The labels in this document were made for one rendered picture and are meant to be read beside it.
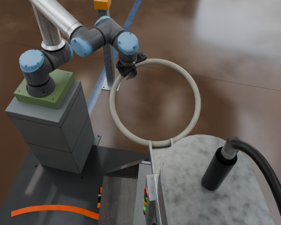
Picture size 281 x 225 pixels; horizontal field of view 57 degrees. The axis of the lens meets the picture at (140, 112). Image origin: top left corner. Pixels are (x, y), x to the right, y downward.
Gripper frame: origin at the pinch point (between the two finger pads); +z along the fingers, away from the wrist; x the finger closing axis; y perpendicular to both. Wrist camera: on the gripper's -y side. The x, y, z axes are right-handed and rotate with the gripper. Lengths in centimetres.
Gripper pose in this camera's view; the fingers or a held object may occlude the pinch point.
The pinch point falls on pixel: (130, 72)
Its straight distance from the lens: 149.8
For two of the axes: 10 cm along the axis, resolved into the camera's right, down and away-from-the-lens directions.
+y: -8.1, 5.5, -1.9
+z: -0.6, 2.5, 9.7
